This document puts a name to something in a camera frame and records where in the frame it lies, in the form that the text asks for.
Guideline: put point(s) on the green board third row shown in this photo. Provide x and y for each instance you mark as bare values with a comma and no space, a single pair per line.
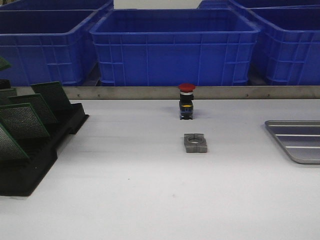
22,122

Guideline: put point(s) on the green board rearmost right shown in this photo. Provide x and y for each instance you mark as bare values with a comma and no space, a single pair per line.
54,95

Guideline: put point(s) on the green board second row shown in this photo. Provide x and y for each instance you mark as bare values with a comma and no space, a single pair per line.
39,105

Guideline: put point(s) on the silver metal tray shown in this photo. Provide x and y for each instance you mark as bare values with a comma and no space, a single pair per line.
300,139

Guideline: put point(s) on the black slotted board rack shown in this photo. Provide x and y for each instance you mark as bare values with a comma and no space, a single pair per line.
21,178

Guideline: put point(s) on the green board front left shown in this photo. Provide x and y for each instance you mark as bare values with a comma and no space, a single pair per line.
10,150

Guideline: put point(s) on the green board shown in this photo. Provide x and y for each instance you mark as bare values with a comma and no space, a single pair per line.
10,150
5,94

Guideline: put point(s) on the green board far left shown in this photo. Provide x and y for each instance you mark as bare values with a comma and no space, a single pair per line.
5,94

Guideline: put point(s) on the red emergency stop button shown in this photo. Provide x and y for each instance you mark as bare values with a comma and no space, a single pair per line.
186,108

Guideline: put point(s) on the grey metal clamp block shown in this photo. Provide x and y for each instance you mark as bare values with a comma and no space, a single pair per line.
195,143

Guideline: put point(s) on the blue centre plastic crate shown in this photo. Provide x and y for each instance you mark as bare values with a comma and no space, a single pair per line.
168,47

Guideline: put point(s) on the blue right rear crate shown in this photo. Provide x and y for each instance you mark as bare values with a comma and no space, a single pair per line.
248,4

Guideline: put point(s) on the blue left front crate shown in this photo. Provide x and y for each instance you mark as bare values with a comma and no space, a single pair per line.
47,46

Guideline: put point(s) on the blue right front crate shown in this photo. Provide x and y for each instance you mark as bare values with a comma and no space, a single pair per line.
287,51

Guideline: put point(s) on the steel table edge rail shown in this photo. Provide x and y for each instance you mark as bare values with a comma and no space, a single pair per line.
200,93

